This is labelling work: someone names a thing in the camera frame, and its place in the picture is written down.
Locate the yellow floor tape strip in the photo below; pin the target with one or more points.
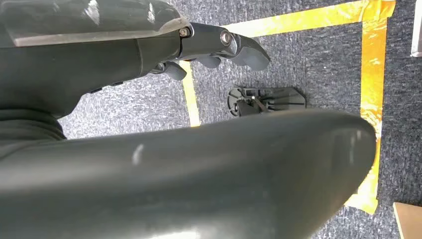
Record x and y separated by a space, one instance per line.
372 82
296 18
193 102

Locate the ribbed grey left arm sleeve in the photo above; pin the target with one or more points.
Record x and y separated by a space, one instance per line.
26 132

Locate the pale wooden board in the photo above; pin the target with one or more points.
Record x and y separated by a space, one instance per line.
410 221

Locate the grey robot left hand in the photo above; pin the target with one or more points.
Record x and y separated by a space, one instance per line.
82 66

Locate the white furniture edge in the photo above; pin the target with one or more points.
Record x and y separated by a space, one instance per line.
417 29

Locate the black plastic bracket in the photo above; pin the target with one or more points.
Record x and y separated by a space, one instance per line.
280 99

